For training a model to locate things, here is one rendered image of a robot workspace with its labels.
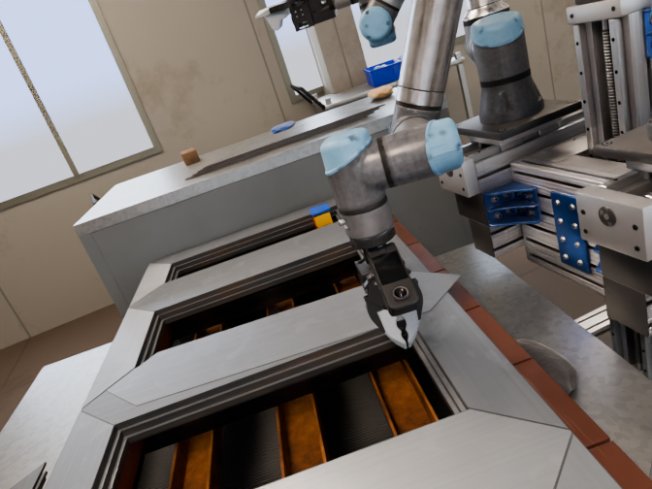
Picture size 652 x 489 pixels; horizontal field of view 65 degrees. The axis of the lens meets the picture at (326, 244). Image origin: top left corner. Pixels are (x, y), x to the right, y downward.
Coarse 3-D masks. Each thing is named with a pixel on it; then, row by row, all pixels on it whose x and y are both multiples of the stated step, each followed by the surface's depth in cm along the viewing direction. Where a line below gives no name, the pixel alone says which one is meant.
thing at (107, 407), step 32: (288, 224) 166; (192, 256) 164; (224, 256) 164; (320, 256) 135; (352, 256) 134; (224, 288) 134; (256, 288) 133; (160, 320) 132; (320, 352) 93; (352, 352) 93; (416, 352) 89; (224, 384) 92; (256, 384) 92; (288, 384) 92; (448, 384) 76; (96, 416) 96; (128, 416) 92; (160, 416) 91; (192, 416) 92; (128, 448) 90; (96, 480) 80
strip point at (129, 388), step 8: (152, 360) 109; (136, 368) 108; (144, 368) 107; (128, 376) 105; (136, 376) 104; (144, 376) 103; (120, 384) 103; (128, 384) 103; (136, 384) 102; (144, 384) 101; (112, 392) 102; (120, 392) 101; (128, 392) 100; (136, 392) 99; (128, 400) 97; (136, 400) 96
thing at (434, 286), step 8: (416, 272) 107; (424, 272) 106; (424, 280) 103; (432, 280) 102; (440, 280) 101; (424, 288) 100; (432, 288) 99; (440, 288) 98; (448, 288) 98; (424, 296) 98; (432, 296) 97; (440, 296) 96; (432, 304) 94
